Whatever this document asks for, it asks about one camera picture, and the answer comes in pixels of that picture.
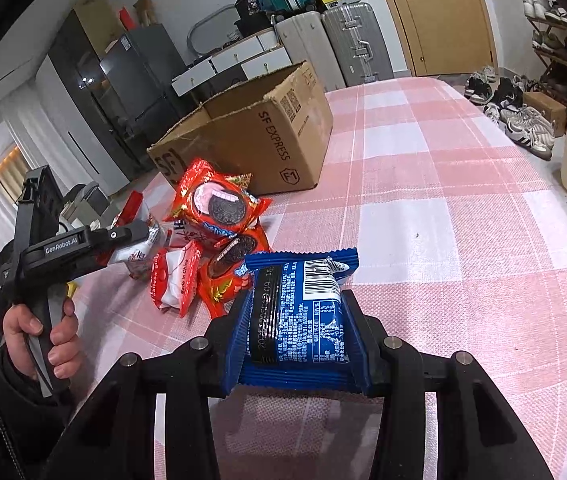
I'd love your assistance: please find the black bag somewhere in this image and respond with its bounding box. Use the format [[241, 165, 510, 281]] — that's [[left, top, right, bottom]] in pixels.
[[233, 0, 271, 38]]

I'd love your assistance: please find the silver suitcase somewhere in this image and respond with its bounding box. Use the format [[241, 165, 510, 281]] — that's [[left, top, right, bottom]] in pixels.
[[321, 2, 395, 87]]

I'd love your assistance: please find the red white candy packet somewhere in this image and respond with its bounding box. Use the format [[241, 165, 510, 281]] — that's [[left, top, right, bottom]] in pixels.
[[149, 240, 204, 317]]

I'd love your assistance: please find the person's left forearm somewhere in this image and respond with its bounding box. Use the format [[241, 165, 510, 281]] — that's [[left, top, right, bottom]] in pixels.
[[0, 345, 81, 480]]

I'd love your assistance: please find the small cardboard box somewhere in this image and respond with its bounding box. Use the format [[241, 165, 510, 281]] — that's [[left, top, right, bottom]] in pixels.
[[522, 91, 567, 137]]

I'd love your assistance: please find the pink checked tablecloth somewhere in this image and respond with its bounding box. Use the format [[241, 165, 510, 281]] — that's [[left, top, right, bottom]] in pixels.
[[70, 76, 567, 480]]

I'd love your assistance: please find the yellow cardboard box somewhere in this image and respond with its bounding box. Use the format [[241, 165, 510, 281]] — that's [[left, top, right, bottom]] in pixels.
[[73, 0, 124, 53]]

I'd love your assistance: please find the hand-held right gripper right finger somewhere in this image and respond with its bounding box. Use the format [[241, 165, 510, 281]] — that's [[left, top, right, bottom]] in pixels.
[[341, 289, 554, 480]]

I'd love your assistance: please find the brown paper bag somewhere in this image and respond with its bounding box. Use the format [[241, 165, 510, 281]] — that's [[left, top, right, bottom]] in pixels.
[[133, 0, 156, 28]]

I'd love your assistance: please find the white red noodle snack bag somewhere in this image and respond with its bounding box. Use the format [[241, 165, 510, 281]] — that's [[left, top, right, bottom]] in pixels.
[[108, 192, 171, 281]]

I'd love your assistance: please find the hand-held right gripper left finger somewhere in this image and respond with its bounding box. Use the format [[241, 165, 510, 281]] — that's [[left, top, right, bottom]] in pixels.
[[38, 290, 250, 480]]

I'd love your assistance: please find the pile of floor shoes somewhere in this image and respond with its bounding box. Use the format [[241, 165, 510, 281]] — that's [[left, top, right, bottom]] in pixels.
[[463, 65, 557, 161]]

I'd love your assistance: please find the brown cardboard box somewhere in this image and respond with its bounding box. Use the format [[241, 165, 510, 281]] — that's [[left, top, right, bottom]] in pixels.
[[147, 60, 335, 197]]

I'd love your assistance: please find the person's left hand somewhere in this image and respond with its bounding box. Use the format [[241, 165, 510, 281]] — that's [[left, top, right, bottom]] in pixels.
[[3, 300, 82, 387]]

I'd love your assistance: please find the dark glass cabinet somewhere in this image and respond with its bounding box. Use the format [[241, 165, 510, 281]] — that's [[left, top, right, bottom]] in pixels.
[[46, 10, 134, 196]]

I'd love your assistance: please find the wooden door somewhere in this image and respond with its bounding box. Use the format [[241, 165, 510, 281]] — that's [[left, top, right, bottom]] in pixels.
[[368, 0, 497, 77]]

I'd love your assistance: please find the blue cookie packet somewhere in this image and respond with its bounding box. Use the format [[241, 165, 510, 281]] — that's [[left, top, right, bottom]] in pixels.
[[223, 247, 371, 396]]

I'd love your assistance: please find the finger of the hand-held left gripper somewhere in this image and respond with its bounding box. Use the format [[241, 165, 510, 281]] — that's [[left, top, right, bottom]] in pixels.
[[94, 222, 149, 266]]

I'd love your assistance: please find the grey arched metal frame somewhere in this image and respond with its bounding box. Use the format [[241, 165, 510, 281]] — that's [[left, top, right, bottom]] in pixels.
[[186, 4, 236, 56]]

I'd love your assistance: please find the red cookie packet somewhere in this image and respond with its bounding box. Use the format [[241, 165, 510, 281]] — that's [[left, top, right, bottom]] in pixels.
[[163, 158, 274, 241], [198, 225, 271, 318]]

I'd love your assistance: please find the grey refrigerator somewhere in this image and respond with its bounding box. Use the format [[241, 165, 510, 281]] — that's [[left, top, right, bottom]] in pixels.
[[99, 25, 189, 161]]

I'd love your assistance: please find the white suitcase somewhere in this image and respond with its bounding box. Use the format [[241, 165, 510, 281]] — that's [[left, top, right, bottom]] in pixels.
[[276, 10, 347, 93]]

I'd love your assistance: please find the white drawer dresser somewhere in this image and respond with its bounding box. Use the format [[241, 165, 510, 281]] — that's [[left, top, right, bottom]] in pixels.
[[170, 30, 294, 98]]

